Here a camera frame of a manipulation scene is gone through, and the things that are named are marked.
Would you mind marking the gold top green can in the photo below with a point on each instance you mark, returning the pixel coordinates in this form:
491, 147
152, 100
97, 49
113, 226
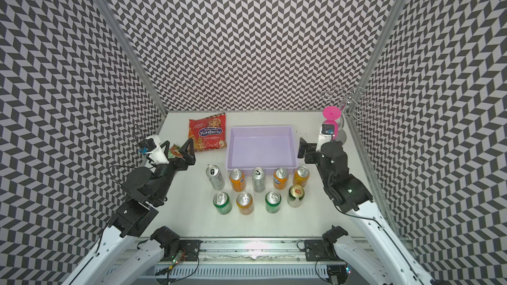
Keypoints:
296, 195

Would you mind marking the aluminium front rail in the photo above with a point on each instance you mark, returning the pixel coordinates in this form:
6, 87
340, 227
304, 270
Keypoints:
250, 250

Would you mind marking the chrome glass holder stand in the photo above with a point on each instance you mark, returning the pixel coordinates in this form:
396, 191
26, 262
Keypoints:
353, 105

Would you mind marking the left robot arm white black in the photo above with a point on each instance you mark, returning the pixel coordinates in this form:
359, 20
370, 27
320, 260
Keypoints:
96, 265

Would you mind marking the white Monster can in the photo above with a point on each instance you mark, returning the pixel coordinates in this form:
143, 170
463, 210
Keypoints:
214, 176
258, 180

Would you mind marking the green snack bag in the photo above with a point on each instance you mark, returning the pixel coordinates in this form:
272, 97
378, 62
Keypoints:
174, 152

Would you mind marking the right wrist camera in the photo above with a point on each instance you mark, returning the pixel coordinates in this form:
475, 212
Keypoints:
326, 135

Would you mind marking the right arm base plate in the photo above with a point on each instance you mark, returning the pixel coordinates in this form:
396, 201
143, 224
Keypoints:
319, 250

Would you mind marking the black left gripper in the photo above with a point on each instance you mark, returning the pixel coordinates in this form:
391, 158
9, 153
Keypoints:
189, 159

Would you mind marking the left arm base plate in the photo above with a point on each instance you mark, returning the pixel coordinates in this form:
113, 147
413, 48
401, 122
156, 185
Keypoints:
186, 250

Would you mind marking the lavender plastic basket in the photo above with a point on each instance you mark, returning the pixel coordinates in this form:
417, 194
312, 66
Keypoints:
269, 147

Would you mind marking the green soda can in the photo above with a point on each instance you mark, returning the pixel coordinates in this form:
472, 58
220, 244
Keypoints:
222, 203

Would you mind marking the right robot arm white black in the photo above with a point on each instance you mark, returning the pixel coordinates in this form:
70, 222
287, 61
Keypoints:
393, 263

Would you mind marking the orange Fanta can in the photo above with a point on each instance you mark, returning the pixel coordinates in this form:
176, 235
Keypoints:
280, 178

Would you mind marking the red candy bag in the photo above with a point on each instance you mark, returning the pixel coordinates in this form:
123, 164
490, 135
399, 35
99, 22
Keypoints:
208, 133

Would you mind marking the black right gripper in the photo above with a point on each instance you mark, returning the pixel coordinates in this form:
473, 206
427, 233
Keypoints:
311, 150

